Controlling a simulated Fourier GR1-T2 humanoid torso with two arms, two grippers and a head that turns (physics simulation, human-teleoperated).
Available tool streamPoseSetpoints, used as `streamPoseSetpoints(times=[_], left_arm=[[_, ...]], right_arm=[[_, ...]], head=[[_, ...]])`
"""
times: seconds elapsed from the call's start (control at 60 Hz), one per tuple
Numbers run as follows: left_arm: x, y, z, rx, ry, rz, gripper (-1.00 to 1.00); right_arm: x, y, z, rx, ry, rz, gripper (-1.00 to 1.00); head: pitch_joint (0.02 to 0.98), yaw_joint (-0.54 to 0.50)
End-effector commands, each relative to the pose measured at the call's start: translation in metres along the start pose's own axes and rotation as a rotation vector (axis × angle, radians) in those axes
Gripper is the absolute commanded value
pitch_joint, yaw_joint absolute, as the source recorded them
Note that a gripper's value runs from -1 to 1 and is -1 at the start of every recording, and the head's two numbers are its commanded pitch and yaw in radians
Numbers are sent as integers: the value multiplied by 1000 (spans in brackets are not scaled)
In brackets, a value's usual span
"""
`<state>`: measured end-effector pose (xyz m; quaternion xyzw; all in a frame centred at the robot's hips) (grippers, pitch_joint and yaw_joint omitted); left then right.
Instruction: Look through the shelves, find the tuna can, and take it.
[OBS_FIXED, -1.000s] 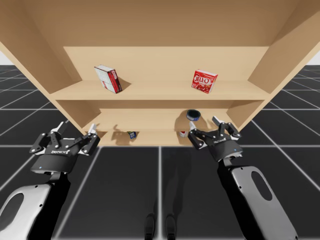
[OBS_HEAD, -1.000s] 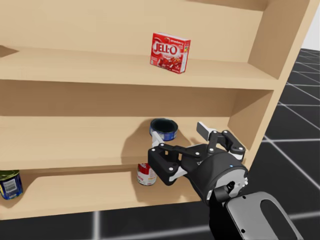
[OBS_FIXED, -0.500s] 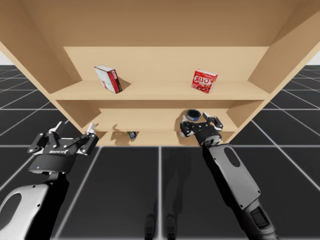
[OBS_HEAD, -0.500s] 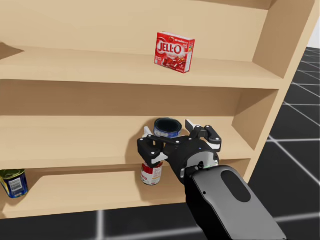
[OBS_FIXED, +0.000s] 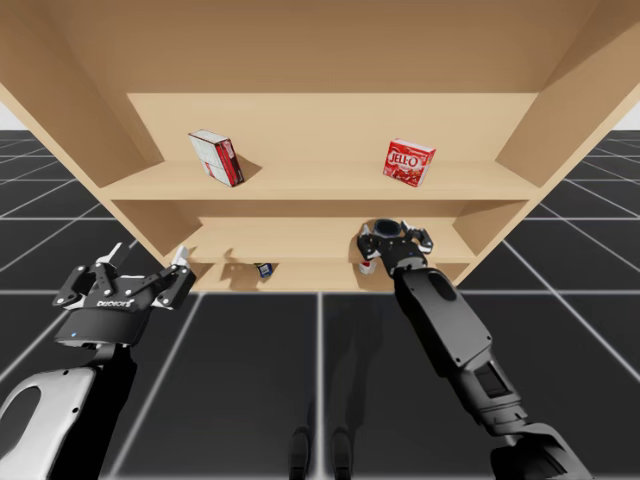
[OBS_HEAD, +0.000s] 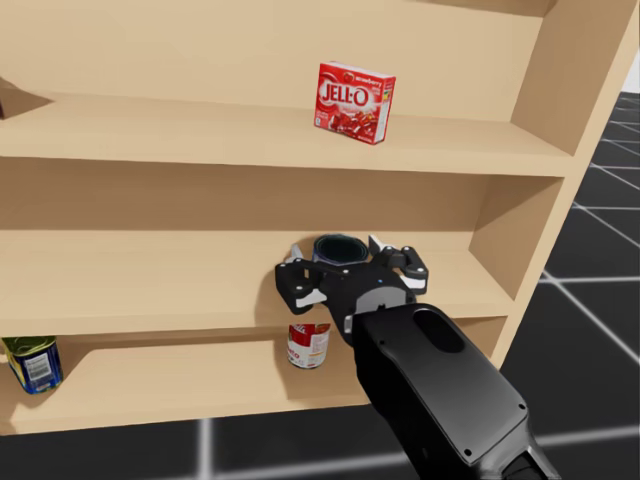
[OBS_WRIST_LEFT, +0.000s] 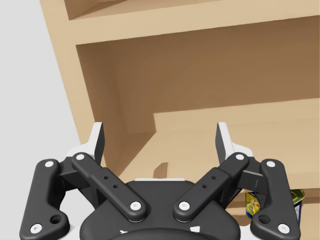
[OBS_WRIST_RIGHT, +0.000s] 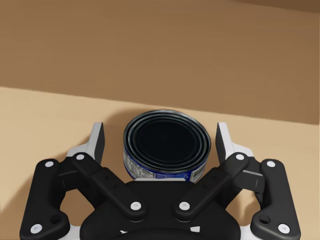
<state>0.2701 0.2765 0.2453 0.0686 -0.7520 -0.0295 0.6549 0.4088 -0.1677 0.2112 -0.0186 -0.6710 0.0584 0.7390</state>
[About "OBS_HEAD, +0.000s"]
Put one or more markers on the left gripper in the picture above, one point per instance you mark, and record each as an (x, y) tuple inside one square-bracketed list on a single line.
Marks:
[(360, 290)]

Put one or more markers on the pale wooden shelf unit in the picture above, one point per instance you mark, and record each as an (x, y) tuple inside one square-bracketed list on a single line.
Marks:
[(150, 270)]

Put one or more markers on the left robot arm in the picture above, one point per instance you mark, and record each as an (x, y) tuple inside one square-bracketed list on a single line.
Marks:
[(440, 380)]

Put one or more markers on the red carton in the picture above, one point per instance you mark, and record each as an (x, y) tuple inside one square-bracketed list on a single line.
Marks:
[(352, 102)]

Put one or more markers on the blue flat can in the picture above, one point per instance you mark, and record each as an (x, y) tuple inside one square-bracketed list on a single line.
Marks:
[(340, 250)]

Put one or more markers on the green and blue rectangular can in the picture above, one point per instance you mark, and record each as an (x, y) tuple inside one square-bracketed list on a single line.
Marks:
[(35, 365)]

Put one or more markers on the red and white can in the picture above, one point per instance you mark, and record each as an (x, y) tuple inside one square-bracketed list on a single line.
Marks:
[(307, 345)]

